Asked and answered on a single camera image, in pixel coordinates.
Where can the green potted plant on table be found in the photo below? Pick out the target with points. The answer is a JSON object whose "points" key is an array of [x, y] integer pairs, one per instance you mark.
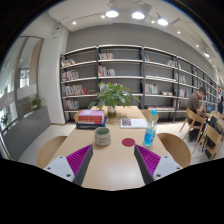
{"points": [[111, 95]]}

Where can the pink and red top books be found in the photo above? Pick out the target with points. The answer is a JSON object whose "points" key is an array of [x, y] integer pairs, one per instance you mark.
{"points": [[96, 116]]}

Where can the clear water bottle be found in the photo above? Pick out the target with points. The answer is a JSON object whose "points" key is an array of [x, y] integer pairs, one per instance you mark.
{"points": [[150, 129]]}

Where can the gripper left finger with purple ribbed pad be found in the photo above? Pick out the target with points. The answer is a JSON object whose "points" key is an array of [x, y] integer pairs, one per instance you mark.
{"points": [[73, 167]]}

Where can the green ceramic mug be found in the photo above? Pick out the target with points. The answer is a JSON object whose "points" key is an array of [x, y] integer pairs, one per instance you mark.
{"points": [[102, 136]]}

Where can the wooden chair front left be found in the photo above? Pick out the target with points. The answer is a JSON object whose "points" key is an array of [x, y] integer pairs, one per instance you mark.
{"points": [[48, 150]]}

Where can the laptop on right table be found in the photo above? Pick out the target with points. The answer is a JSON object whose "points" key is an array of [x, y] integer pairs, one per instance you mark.
{"points": [[209, 108]]}

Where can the wooden chair far left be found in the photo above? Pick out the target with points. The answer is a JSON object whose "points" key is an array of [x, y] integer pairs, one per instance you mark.
{"points": [[76, 116]]}

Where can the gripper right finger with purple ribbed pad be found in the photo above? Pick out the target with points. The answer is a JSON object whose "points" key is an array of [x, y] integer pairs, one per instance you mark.
{"points": [[152, 166]]}

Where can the wooden chair front right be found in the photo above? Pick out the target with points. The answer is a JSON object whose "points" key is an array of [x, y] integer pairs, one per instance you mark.
{"points": [[177, 148]]}

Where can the wooden folding chair behind man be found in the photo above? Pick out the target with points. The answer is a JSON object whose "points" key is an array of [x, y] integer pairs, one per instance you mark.
{"points": [[194, 121]]}

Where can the open magazine on table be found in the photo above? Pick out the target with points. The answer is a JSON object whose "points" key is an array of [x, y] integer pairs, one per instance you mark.
{"points": [[133, 123]]}

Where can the large grey bookshelf with books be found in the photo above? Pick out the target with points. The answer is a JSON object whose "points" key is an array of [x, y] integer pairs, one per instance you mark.
{"points": [[157, 79]]}

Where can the wooden chair far right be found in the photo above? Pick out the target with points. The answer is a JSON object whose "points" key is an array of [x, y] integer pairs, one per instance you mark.
{"points": [[147, 114]]}

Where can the seated man in brown shirt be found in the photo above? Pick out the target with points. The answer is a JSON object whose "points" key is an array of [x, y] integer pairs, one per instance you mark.
{"points": [[196, 105]]}

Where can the wooden folding chair near right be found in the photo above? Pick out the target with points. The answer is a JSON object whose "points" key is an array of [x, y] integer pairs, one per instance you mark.
{"points": [[210, 141]]}

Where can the potted plant by window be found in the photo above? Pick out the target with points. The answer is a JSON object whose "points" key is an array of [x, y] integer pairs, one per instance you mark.
{"points": [[36, 102]]}

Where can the dark red round coaster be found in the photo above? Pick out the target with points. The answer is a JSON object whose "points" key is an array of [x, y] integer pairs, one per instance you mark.
{"points": [[128, 142]]}

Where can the dark blue bottom book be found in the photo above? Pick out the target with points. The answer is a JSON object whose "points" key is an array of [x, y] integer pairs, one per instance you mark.
{"points": [[90, 126]]}

